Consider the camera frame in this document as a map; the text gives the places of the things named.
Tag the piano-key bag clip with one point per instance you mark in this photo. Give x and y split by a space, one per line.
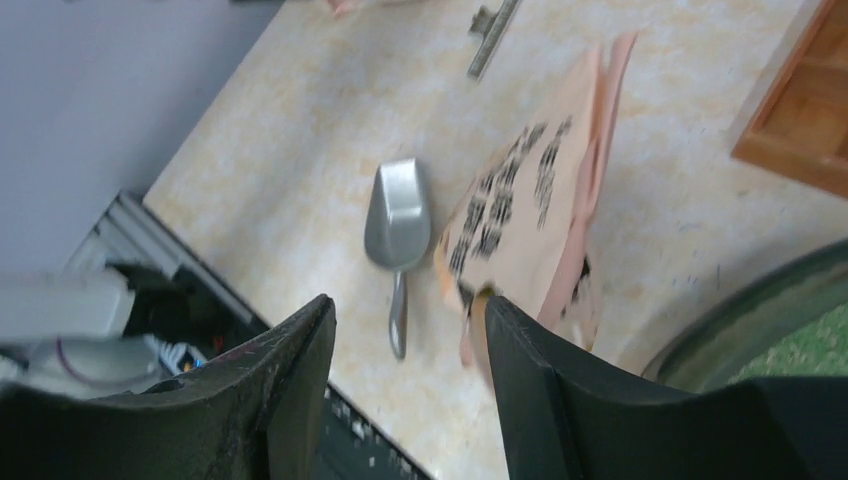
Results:
490 26

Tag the dark green litter box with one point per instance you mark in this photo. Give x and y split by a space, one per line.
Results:
722 341

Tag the orange compartment tray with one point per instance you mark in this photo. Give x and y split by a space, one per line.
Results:
794 123

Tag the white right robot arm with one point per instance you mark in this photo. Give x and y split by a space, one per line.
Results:
91 307

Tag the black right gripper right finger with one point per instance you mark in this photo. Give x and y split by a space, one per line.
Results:
567 414

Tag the grey metal scoop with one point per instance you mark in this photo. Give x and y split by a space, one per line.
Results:
397 234

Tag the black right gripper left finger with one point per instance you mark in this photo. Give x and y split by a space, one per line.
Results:
254 412

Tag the orange cat litter bag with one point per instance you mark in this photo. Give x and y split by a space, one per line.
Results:
521 229

